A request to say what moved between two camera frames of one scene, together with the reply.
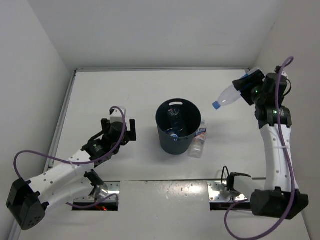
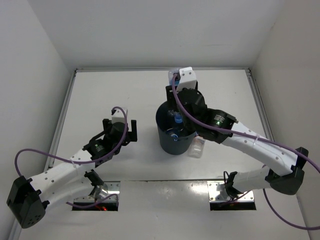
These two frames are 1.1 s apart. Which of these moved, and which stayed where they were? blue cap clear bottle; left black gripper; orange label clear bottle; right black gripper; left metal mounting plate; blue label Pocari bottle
Moved: blue cap clear bottle; right black gripper
Stayed: left metal mounting plate; left black gripper; orange label clear bottle; blue label Pocari bottle
